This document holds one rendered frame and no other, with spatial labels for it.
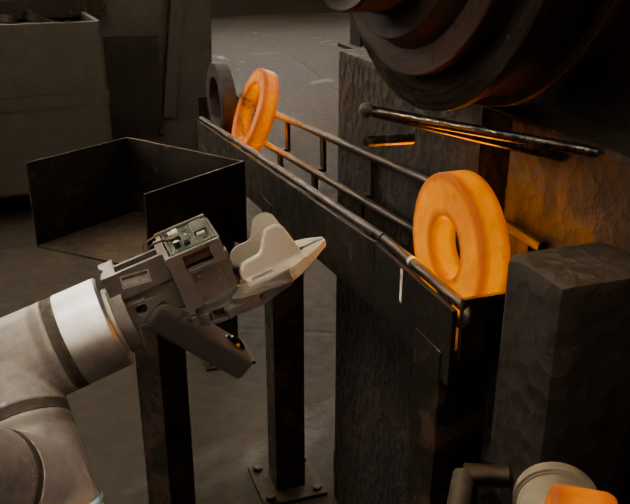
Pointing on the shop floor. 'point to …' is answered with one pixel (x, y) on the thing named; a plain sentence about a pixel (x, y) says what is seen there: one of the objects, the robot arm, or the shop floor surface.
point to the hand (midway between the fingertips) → (315, 252)
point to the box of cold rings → (37, 95)
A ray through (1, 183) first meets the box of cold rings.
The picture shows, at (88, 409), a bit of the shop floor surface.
